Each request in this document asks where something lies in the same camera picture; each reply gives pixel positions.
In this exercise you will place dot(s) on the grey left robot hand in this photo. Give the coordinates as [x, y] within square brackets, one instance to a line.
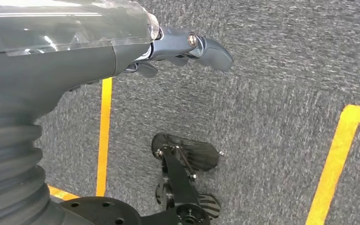
[59, 62]

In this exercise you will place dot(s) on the black robot foot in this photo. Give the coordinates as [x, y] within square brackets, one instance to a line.
[180, 180]

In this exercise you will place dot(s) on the yellow floor tape line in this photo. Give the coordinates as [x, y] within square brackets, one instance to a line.
[104, 139]

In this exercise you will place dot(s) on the black round joint plate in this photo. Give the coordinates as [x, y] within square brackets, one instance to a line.
[99, 211]

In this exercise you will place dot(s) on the yellow floor tape square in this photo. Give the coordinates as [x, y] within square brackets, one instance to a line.
[334, 170]

